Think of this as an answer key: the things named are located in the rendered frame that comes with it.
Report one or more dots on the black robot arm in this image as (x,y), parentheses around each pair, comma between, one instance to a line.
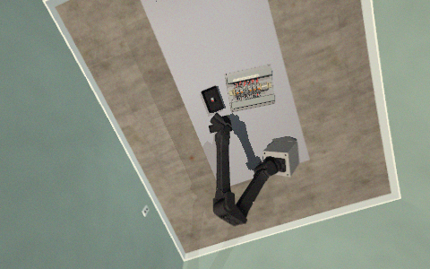
(226,209)

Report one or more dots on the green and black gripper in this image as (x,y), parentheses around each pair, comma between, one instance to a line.
(227,118)

